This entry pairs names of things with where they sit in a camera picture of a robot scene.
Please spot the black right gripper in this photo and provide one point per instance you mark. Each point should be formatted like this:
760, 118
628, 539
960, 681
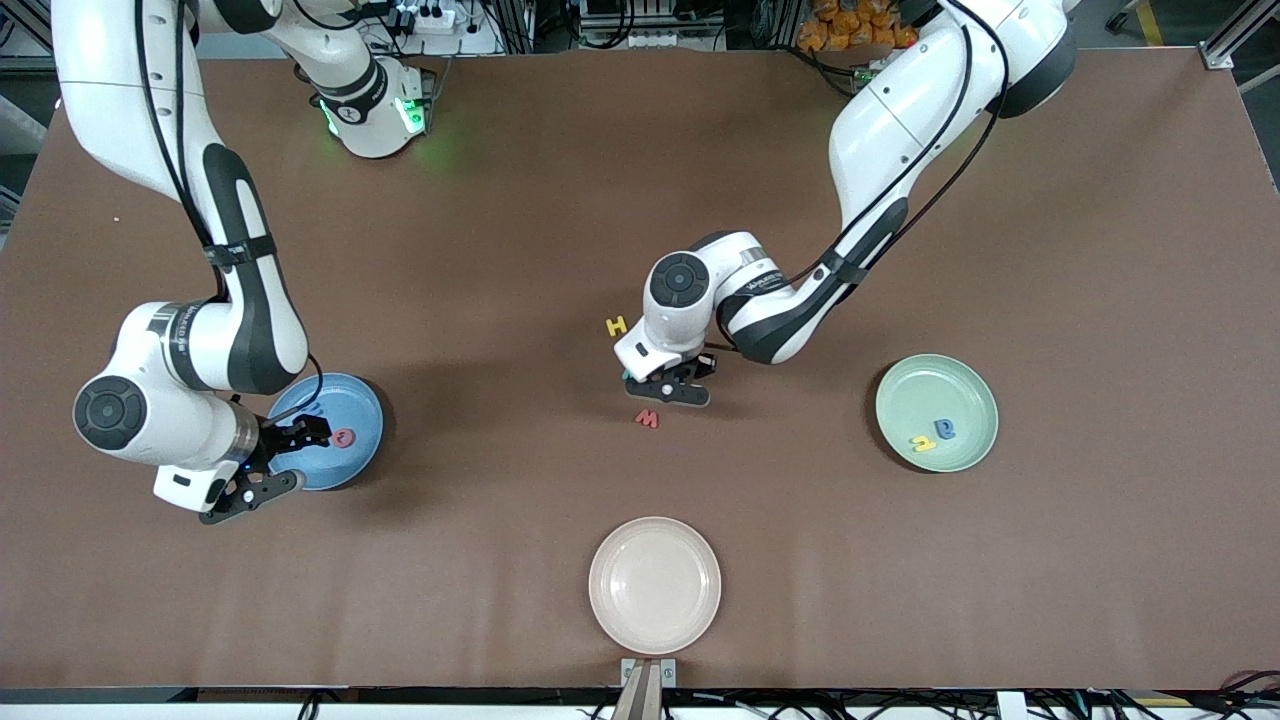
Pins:
283, 439

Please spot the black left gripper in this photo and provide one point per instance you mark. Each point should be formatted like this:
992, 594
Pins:
703, 365

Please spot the pink letter Q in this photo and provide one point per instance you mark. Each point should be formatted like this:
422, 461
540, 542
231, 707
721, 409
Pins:
345, 437

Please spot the yellow lowercase letter h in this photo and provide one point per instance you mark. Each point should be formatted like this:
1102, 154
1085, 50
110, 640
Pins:
922, 443

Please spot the blue lowercase letter a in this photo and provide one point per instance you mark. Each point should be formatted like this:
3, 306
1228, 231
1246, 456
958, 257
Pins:
945, 429

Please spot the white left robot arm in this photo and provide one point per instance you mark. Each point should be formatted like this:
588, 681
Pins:
880, 130

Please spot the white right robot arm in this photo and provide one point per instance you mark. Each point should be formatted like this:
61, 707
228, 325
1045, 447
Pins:
240, 330

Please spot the blue plate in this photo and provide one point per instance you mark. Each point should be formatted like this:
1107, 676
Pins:
355, 400

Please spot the beige plate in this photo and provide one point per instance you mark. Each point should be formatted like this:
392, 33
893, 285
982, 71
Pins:
655, 585

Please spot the green plate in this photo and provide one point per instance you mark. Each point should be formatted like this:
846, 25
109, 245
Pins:
940, 395

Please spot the pink letter W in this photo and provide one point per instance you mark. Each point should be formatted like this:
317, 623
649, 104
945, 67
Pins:
647, 419

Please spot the brown table cover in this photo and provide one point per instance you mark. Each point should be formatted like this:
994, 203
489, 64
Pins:
500, 250

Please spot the background equipment rack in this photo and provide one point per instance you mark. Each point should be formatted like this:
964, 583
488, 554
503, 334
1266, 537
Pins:
640, 20

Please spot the bag of orange items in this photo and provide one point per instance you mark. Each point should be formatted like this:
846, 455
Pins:
850, 25

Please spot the white power strip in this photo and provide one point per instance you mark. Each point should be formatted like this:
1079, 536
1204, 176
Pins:
430, 17

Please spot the metal mount bracket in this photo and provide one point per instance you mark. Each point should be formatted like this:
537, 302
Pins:
648, 680

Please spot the aluminium frame profile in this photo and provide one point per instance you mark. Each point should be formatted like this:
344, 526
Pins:
1240, 30
30, 17

